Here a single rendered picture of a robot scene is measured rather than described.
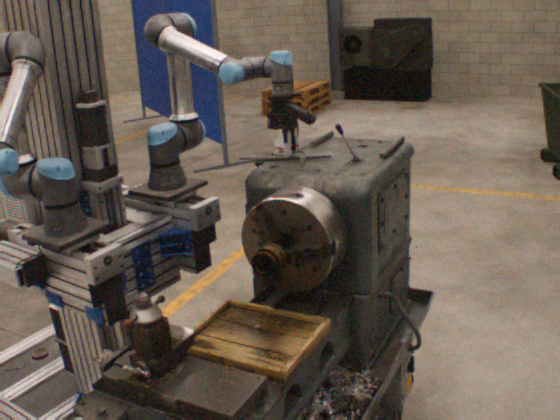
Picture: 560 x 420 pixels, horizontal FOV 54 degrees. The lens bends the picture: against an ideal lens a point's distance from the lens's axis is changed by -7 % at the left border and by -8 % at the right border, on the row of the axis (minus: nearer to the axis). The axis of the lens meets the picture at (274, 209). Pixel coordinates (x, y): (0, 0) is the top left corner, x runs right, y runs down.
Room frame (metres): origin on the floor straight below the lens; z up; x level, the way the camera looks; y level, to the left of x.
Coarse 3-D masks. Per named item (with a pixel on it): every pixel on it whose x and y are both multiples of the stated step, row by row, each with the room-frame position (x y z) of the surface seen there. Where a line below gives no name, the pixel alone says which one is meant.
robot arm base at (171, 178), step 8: (152, 168) 2.10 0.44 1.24; (160, 168) 2.09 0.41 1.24; (168, 168) 2.09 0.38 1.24; (176, 168) 2.11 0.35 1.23; (152, 176) 2.10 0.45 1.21; (160, 176) 2.08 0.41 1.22; (168, 176) 2.08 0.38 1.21; (176, 176) 2.09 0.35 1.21; (184, 176) 2.14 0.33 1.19; (152, 184) 2.09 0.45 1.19; (160, 184) 2.07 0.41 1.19; (168, 184) 2.07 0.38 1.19; (176, 184) 2.08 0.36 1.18; (184, 184) 2.12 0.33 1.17
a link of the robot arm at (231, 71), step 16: (160, 16) 2.16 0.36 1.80; (144, 32) 2.15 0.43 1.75; (160, 32) 2.07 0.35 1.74; (176, 32) 2.08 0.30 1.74; (160, 48) 2.09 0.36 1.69; (176, 48) 2.04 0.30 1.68; (192, 48) 2.01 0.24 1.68; (208, 48) 2.01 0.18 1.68; (208, 64) 1.97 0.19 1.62; (224, 64) 1.92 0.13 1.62; (240, 64) 1.94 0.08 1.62; (224, 80) 1.92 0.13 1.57; (240, 80) 1.93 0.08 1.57
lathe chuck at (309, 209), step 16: (288, 192) 1.72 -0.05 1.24; (304, 192) 1.72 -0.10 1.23; (272, 208) 1.68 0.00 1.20; (288, 208) 1.65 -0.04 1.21; (304, 208) 1.63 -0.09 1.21; (320, 208) 1.66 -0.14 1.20; (288, 224) 1.66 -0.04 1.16; (304, 224) 1.63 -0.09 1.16; (320, 224) 1.60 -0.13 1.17; (336, 224) 1.66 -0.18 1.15; (256, 240) 1.71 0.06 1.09; (304, 240) 1.63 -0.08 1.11; (320, 240) 1.61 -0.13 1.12; (336, 240) 1.62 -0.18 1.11; (336, 256) 1.62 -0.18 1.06; (288, 272) 1.66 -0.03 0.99; (304, 272) 1.63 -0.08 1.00; (320, 272) 1.61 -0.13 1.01; (288, 288) 1.66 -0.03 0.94; (304, 288) 1.64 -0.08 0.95
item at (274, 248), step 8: (264, 248) 1.57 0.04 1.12; (272, 248) 1.57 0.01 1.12; (280, 248) 1.58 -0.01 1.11; (256, 256) 1.55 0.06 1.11; (264, 256) 1.53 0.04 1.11; (272, 256) 1.54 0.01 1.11; (280, 256) 1.56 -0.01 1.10; (256, 264) 1.56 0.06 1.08; (264, 264) 1.58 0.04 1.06; (272, 264) 1.52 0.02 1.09; (280, 264) 1.55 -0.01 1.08; (256, 272) 1.55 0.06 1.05; (264, 272) 1.54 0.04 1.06; (272, 272) 1.52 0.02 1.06
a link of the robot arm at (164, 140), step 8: (152, 128) 2.14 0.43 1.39; (160, 128) 2.13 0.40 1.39; (168, 128) 2.11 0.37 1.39; (176, 128) 2.14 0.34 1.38; (152, 136) 2.09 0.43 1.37; (160, 136) 2.09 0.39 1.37; (168, 136) 2.10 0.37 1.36; (176, 136) 2.13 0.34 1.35; (184, 136) 2.17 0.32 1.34; (152, 144) 2.09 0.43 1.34; (160, 144) 2.08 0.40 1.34; (168, 144) 2.09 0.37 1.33; (176, 144) 2.12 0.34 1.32; (184, 144) 2.16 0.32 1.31; (152, 152) 2.10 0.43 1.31; (160, 152) 2.09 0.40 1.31; (168, 152) 2.09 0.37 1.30; (176, 152) 2.12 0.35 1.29; (152, 160) 2.10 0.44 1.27; (160, 160) 2.09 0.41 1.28; (168, 160) 2.09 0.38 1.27; (176, 160) 2.12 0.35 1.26
